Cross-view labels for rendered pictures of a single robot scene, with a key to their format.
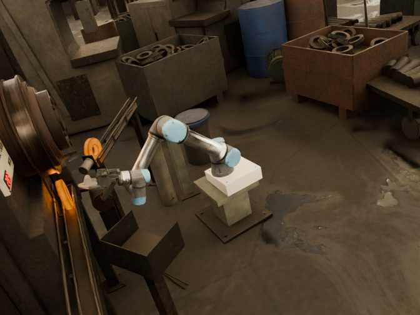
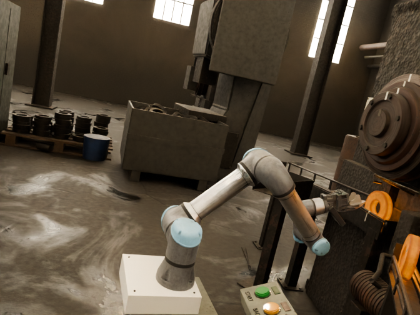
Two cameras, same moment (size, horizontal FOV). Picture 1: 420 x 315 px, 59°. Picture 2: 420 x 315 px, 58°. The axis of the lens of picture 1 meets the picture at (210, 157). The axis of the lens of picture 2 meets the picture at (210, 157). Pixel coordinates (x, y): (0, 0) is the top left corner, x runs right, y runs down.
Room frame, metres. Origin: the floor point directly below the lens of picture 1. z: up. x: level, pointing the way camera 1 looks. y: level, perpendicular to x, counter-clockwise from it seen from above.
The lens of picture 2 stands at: (3.40, 0.07, 1.13)
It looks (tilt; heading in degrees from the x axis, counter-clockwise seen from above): 11 degrees down; 184
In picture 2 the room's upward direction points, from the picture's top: 12 degrees clockwise
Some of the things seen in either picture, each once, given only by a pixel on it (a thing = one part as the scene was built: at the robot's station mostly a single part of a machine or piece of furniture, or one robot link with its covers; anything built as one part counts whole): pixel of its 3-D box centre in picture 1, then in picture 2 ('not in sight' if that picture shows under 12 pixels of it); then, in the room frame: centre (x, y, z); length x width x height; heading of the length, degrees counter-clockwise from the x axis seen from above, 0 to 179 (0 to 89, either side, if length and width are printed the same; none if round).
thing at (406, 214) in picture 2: (64, 183); (409, 240); (1.84, 0.83, 0.68); 0.11 x 0.08 x 0.24; 107
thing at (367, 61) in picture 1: (341, 67); not in sight; (3.50, -1.49, 0.33); 0.93 x 0.73 x 0.66; 24
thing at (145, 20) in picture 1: (168, 35); not in sight; (6.08, 0.19, 0.55); 1.10 x 0.53 x 1.10; 37
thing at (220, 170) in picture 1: (220, 164); (177, 267); (2.06, -0.06, 0.43); 0.15 x 0.15 x 0.10
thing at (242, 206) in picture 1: (229, 200); not in sight; (2.06, -0.06, 0.13); 0.40 x 0.40 x 0.26; 24
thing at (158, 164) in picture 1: (161, 174); not in sight; (2.40, 0.38, 0.26); 0.12 x 0.12 x 0.52
